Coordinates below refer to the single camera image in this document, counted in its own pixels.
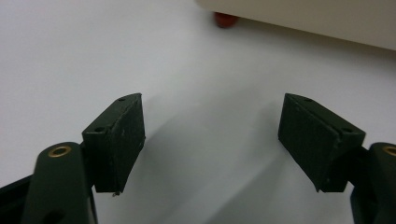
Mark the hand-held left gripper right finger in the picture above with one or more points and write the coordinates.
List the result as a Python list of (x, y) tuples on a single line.
[(314, 140)]

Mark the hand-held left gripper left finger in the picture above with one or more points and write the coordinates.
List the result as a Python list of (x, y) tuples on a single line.
[(115, 146)]

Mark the red round object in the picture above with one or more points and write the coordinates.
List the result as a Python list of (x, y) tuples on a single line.
[(225, 20)]

